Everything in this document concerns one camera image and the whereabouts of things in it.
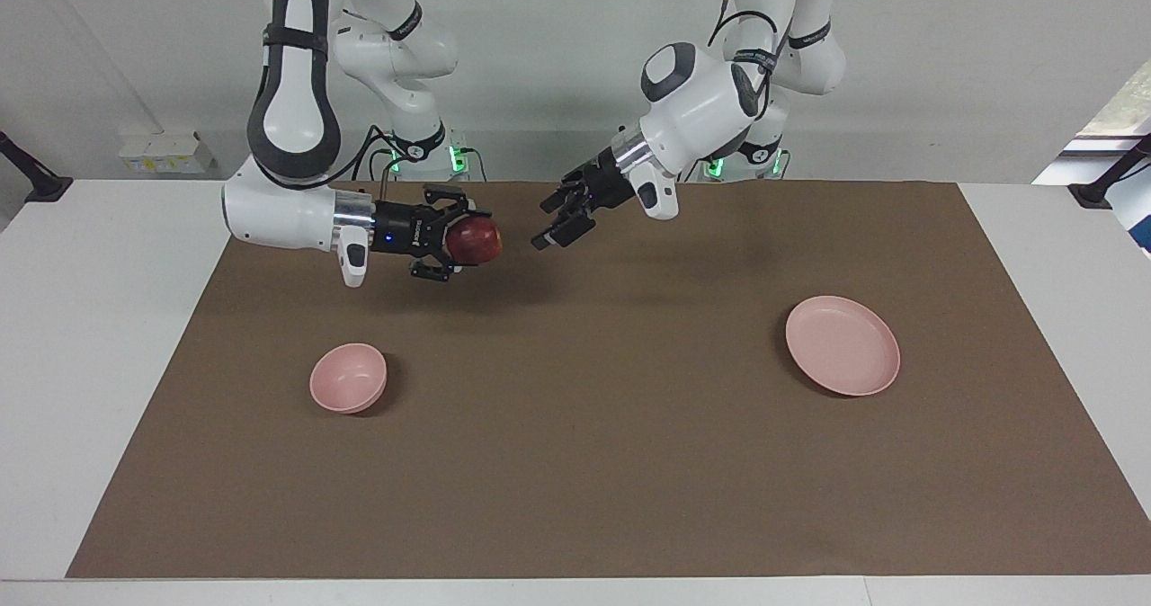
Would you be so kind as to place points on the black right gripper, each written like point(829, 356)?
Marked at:
point(405, 228)

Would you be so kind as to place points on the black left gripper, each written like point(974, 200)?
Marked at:
point(604, 183)

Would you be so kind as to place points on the red apple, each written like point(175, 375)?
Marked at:
point(472, 242)

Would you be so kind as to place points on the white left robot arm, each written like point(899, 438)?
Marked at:
point(701, 102)

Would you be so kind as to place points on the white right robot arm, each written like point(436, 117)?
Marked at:
point(292, 111)

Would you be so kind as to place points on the pink bowl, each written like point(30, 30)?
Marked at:
point(346, 381)

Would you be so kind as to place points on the pink plate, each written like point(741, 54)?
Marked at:
point(841, 345)

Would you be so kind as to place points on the brown table mat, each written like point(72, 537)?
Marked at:
point(575, 462)

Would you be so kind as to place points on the black clamp stand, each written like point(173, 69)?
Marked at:
point(45, 188)
point(1093, 194)

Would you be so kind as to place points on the light blue object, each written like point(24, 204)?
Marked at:
point(1135, 215)

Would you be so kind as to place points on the white wall socket box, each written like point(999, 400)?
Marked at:
point(166, 155)

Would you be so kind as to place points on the window with white frame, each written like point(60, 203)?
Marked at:
point(1124, 107)

